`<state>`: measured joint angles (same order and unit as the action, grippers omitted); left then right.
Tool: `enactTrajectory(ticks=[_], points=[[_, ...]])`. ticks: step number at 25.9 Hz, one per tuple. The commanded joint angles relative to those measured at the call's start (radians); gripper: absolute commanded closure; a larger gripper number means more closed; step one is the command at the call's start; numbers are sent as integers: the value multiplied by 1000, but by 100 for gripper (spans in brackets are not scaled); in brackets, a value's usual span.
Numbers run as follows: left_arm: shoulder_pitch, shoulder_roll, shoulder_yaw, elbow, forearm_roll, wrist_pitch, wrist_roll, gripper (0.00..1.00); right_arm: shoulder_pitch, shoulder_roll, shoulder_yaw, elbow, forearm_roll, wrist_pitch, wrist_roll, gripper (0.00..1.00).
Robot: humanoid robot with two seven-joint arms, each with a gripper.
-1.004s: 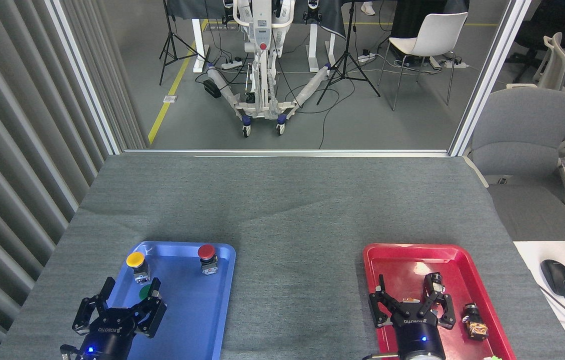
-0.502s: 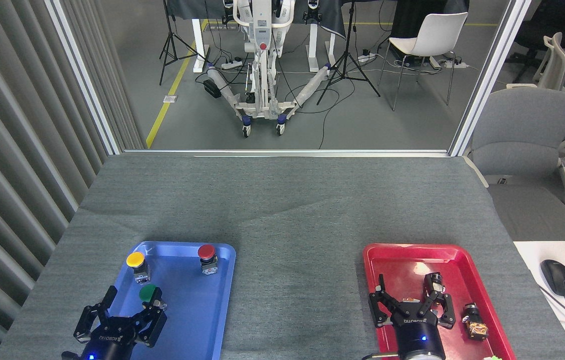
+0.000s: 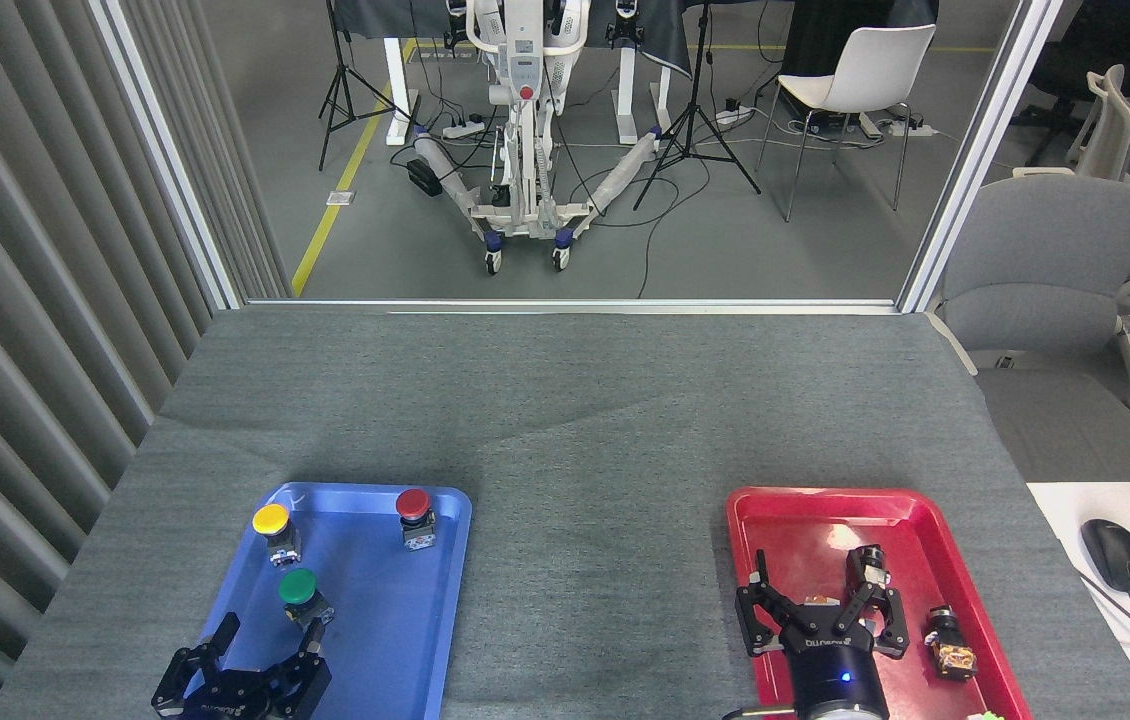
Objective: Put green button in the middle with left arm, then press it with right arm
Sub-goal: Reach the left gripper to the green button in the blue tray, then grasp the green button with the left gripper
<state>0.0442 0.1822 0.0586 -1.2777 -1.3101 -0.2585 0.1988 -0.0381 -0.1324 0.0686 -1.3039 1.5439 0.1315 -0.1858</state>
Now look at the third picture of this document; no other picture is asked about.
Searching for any black office chair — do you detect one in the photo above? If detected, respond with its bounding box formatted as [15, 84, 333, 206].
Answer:
[1013, 0, 1130, 166]

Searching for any white wheeled stand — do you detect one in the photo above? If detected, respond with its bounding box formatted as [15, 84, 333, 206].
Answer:
[413, 0, 664, 276]

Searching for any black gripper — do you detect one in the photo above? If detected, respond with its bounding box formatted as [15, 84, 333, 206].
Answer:
[151, 612, 334, 720]
[735, 552, 912, 718]

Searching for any grey office chair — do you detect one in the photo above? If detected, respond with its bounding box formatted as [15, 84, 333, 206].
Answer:
[928, 175, 1130, 483]

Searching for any white plastic chair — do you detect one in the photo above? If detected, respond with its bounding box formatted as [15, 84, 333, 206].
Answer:
[755, 24, 938, 223]

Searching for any blue plastic tray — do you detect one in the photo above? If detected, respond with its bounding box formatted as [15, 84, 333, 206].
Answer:
[165, 482, 473, 720]

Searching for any white office chair with headrest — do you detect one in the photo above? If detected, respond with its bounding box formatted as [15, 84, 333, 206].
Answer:
[1013, 65, 1130, 186]

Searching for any black switch with silver collar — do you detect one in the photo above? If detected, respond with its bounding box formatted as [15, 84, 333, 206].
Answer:
[847, 545, 892, 593]

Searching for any red push button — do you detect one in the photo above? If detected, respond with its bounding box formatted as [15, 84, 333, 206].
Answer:
[395, 488, 438, 551]

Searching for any red plastic tray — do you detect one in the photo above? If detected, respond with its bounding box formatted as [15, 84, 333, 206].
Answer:
[725, 486, 1034, 720]

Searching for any silver frame rail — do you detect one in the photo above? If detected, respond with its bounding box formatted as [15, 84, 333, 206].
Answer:
[245, 297, 901, 315]

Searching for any grey felt table cloth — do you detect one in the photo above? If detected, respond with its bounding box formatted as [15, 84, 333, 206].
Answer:
[0, 308, 1130, 720]

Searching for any black desk drape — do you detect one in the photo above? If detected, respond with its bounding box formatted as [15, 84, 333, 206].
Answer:
[330, 0, 698, 81]

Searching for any green push button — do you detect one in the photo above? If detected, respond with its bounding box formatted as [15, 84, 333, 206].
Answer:
[278, 568, 334, 629]

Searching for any silver frame post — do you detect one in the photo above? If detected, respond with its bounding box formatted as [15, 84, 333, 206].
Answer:
[897, 0, 1066, 313]
[90, 0, 246, 311]

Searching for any white desk leg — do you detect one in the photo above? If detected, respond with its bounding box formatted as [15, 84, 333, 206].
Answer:
[383, 35, 422, 147]
[615, 45, 674, 146]

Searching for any yellow push button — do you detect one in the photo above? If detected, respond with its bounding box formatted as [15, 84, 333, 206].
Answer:
[252, 503, 303, 569]

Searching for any black computer mouse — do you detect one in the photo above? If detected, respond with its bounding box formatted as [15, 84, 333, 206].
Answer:
[1081, 518, 1130, 595]

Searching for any black switch with orange base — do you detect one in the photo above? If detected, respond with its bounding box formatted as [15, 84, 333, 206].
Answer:
[925, 604, 978, 681]

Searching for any black tripod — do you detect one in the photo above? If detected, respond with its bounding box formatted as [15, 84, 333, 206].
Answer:
[633, 0, 762, 211]
[318, 0, 416, 171]

